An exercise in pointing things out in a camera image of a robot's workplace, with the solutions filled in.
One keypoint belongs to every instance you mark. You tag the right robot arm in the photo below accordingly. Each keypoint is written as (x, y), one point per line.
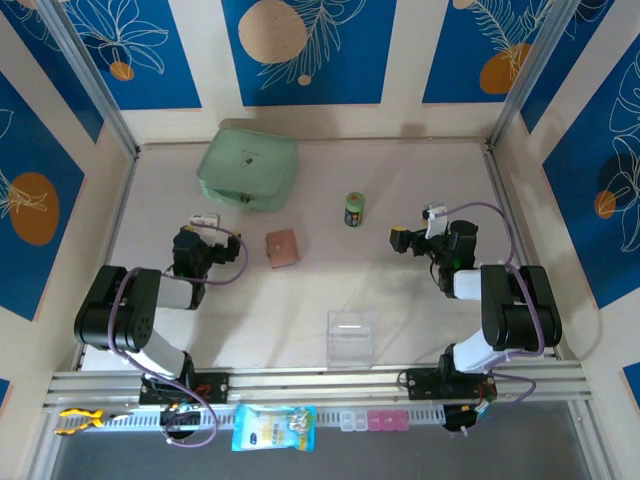
(525, 310)

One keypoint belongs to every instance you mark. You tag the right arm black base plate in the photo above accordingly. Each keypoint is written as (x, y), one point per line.
(420, 385)

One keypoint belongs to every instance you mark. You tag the clear pill box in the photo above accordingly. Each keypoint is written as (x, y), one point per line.
(352, 421)

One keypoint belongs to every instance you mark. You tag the aluminium mounting rail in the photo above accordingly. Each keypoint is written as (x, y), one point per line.
(310, 382)

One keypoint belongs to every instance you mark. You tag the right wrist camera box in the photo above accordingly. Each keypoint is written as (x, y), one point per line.
(436, 221)

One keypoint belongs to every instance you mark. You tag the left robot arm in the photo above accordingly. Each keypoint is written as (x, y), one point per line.
(115, 320)

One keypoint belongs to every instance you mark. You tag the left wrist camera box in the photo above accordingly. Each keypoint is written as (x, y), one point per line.
(206, 221)

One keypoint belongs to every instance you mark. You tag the pink pill box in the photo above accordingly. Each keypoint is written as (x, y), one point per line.
(387, 420)

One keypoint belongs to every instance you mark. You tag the aluminium frame post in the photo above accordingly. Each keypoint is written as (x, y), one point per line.
(537, 75)
(93, 80)

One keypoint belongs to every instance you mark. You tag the clear acrylic card stand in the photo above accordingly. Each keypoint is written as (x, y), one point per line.
(350, 345)

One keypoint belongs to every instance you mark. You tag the blue snack packet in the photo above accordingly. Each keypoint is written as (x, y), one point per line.
(270, 430)

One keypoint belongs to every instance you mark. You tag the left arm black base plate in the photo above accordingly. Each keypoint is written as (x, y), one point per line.
(215, 387)

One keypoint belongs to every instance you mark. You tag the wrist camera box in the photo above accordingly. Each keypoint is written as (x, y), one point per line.
(436, 221)
(206, 221)

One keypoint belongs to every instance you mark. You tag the green zipper pouch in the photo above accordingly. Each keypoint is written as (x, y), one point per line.
(245, 165)

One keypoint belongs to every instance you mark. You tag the aluminium table side rail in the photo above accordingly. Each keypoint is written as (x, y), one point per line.
(119, 220)
(502, 185)

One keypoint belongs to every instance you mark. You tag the small green can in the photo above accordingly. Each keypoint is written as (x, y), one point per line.
(354, 210)

